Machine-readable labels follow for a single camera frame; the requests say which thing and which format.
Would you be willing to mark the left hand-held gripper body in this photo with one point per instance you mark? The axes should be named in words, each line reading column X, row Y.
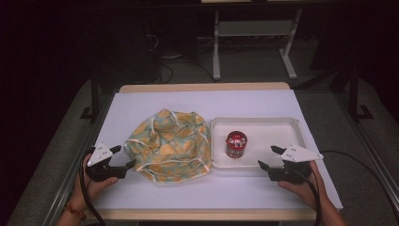
column 103, row 171

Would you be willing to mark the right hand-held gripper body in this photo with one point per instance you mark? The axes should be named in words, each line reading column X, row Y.
column 291, row 172

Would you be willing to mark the white plastic tray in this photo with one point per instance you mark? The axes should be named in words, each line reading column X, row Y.
column 269, row 128

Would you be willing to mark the red round can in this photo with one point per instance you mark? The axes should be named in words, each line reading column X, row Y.
column 236, row 145

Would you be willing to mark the green yellow floral cloth bag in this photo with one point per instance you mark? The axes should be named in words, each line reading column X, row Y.
column 169, row 147

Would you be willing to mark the person's left hand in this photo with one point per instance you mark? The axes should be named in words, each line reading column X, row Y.
column 94, row 190

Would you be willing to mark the person's right hand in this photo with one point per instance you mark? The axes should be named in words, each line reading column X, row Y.
column 306, row 191

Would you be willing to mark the black metal stand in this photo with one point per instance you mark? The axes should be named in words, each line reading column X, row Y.
column 354, row 94
column 94, row 94

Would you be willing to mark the white table sheet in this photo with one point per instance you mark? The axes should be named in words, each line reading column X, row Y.
column 200, row 194

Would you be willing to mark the wooden table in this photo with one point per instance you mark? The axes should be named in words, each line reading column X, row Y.
column 204, row 87

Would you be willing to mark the white metal stand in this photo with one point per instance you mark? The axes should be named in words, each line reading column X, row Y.
column 254, row 28

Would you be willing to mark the metal frame rail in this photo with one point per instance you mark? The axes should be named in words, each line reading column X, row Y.
column 373, row 157
column 66, row 185

